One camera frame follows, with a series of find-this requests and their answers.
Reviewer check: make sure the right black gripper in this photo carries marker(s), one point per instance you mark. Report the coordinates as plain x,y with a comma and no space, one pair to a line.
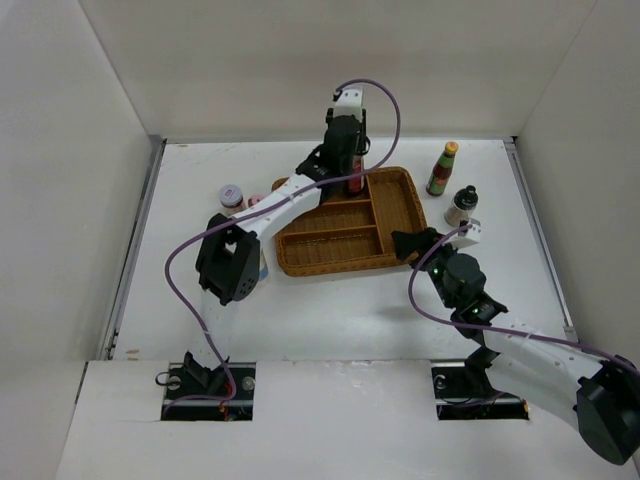
406,243

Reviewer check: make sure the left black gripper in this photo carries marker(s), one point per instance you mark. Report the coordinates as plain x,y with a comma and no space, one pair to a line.
328,119

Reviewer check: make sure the tall red-label glass bottle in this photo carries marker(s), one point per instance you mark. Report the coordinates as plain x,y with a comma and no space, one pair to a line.
355,185

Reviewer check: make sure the pink-cap spice jar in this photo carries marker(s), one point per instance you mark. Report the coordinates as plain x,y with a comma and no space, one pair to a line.
254,199

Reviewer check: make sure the silver-cap blue-label jar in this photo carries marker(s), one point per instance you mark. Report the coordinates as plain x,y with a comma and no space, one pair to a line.
263,267

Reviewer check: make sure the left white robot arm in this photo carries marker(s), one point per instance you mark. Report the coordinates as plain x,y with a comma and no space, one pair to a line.
228,260

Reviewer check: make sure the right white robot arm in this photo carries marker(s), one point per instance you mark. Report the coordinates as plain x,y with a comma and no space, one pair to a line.
594,392

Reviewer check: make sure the brown wicker divided tray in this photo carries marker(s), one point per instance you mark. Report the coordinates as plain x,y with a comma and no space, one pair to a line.
347,234

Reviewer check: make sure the black-cap pepper shaker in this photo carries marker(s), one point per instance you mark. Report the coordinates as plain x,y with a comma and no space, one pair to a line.
462,206

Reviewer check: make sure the green-label red sauce bottle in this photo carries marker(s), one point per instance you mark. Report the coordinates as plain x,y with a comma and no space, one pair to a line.
442,170

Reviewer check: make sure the white-lid dark jam jar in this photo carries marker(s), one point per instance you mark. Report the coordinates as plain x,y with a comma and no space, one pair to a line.
231,199

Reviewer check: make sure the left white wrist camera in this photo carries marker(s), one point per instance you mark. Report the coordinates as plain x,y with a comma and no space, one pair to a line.
348,101

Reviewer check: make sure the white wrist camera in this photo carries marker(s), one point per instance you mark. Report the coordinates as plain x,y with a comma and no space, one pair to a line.
348,101
467,234

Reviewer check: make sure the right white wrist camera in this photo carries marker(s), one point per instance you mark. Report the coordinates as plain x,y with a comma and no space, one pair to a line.
467,234

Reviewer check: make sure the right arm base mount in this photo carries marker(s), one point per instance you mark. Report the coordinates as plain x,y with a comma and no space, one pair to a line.
463,393

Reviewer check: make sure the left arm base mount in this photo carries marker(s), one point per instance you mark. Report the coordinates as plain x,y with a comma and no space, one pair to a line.
192,392

